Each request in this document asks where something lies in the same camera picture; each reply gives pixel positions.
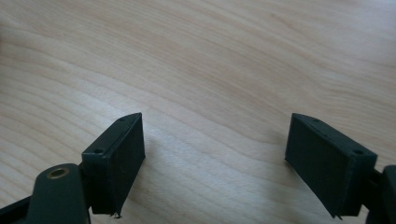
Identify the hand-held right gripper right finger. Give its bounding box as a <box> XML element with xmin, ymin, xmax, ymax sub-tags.
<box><xmin>284</xmin><ymin>112</ymin><xmax>378</xmax><ymax>219</ymax></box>

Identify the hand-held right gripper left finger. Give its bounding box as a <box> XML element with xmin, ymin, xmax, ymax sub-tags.
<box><xmin>80</xmin><ymin>112</ymin><xmax>147</xmax><ymax>218</ymax></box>

